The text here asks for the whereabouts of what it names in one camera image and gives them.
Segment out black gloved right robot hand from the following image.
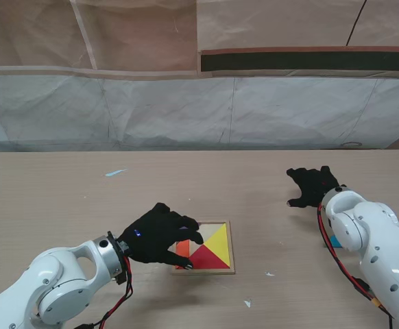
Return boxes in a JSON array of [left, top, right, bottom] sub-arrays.
[[285, 165, 341, 209]]

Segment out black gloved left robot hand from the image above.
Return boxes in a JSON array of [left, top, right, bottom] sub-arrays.
[[117, 202, 206, 270]]

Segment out orange tangram parallelogram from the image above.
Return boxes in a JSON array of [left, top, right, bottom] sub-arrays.
[[175, 239, 191, 270]]

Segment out natural wood tangram triangle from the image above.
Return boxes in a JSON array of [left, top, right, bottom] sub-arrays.
[[189, 235, 206, 256]]

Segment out red large tangram triangle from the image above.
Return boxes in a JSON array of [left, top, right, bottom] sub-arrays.
[[189, 245, 229, 269]]

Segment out yellow large tangram triangle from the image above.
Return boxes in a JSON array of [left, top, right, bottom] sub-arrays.
[[204, 223, 229, 269]]

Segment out square wooden tangram tray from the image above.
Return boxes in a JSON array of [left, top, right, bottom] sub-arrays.
[[170, 219, 237, 276]]

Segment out black strip with red edge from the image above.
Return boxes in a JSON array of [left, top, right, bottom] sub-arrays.
[[198, 47, 399, 78]]

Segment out marble print backdrop sheet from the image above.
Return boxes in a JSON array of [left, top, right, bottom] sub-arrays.
[[0, 66, 399, 154]]

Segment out beige paper backdrop sheet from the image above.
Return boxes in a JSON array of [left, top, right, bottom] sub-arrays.
[[0, 0, 399, 82]]

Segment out red black left hand cable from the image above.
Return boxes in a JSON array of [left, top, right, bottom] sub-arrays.
[[74, 255, 134, 329]]

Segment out red black hand cable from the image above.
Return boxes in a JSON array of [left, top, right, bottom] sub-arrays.
[[74, 255, 134, 329], [317, 204, 395, 320]]

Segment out red black right hand cable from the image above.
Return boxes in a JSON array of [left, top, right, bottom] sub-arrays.
[[317, 204, 395, 320]]

